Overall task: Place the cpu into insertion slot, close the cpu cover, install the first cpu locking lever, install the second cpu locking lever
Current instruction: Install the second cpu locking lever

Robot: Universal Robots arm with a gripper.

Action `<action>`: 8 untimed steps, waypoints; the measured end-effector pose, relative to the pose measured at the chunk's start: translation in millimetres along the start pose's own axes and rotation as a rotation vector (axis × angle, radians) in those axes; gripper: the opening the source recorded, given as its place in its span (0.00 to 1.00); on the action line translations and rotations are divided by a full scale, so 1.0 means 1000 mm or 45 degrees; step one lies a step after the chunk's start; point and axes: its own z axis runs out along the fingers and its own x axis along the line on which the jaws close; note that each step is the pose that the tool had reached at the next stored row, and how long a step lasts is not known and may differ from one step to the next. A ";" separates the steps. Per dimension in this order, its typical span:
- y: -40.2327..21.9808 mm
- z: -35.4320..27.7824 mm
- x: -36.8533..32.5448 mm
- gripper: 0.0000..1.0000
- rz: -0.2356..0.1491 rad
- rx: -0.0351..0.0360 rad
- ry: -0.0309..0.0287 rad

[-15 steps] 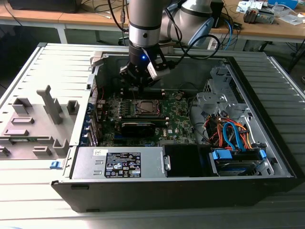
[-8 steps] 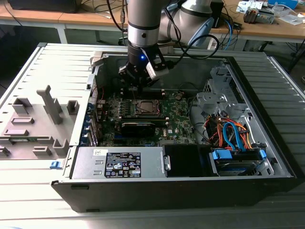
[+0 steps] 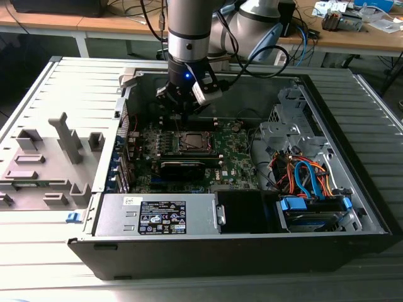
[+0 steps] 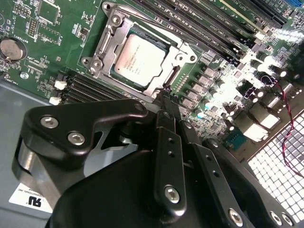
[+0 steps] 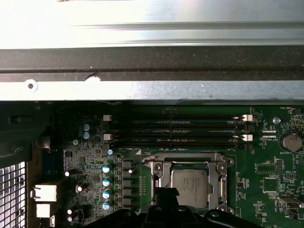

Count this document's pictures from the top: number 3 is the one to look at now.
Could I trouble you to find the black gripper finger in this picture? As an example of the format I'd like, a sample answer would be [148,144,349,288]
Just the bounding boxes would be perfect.
[188,100,210,120]
[155,81,190,125]

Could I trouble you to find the silver CPU green substrate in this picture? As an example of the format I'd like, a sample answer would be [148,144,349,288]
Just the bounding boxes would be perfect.
[184,133,207,149]

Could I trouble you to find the metal socket cover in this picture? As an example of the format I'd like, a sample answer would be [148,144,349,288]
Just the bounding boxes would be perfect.
[179,130,215,152]

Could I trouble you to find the RAM slot white latches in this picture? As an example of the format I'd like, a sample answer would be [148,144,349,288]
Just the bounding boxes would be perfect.
[159,157,224,168]
[161,150,223,159]
[159,122,219,127]
[159,116,218,121]

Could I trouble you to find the CPU socket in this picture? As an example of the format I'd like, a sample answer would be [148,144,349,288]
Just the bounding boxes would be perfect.
[178,129,217,154]

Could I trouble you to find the black CPU cooler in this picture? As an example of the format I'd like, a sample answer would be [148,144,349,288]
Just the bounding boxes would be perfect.
[321,8,341,32]

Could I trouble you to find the beige case latch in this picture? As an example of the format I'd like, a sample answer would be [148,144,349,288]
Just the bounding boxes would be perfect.
[118,67,140,92]

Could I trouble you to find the green motherboard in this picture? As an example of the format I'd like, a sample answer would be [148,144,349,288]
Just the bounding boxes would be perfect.
[125,116,263,194]

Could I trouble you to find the black graphics card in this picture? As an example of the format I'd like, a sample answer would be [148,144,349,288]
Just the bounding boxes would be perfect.
[159,159,206,182]

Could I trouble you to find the blue card retention bar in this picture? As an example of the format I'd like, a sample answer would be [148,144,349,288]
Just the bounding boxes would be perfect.
[106,134,127,193]

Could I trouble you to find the metal drive cage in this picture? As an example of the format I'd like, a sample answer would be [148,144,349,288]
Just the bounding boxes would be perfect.
[258,87,330,158]

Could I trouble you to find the wooden desk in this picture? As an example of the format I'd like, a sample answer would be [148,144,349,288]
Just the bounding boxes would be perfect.
[0,0,403,53]

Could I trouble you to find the black monitor stand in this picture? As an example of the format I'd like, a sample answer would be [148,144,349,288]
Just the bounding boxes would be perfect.
[280,0,297,38]

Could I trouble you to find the grey power supply unit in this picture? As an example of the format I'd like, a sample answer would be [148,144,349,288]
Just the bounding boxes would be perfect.
[92,193,226,237]

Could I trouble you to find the grey parts rack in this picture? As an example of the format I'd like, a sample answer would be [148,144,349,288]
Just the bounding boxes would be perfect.
[0,111,106,212]

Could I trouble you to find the black box on desk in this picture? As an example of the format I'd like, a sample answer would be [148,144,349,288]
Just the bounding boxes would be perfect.
[9,0,106,18]

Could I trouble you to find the black PC case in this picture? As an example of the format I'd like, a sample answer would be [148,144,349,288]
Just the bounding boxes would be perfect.
[67,56,394,281]

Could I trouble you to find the hard disk blue carrier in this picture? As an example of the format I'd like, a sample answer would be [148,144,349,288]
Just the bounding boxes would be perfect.
[276,194,355,234]

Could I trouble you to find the white paper sheets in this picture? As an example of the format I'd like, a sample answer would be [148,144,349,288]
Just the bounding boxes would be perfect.
[313,1,353,16]

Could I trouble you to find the grey metal drive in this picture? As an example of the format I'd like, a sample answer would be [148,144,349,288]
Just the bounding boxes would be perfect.
[339,11,363,32]

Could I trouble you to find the clear plastic bag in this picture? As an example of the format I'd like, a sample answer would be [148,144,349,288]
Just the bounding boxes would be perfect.
[361,9,403,34]

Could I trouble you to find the blue cardboard box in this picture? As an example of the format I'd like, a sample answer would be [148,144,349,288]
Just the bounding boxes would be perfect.
[353,0,395,12]

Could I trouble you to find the black faced wrist camera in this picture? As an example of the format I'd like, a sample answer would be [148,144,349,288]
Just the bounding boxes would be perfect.
[191,70,224,106]

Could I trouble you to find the thin black fan wire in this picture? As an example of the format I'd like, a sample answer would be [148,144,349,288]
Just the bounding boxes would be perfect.
[236,108,264,126]

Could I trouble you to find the black camera cable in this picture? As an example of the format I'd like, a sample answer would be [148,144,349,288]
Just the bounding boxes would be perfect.
[220,45,291,91]

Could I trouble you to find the blue hanging cable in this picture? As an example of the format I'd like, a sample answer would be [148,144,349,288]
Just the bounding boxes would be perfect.
[295,26,313,67]

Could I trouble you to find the blue data wire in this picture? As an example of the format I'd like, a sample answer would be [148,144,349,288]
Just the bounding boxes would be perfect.
[295,159,327,202]

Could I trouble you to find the orange wire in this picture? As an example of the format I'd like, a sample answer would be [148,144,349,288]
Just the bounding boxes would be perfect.
[310,160,335,198]

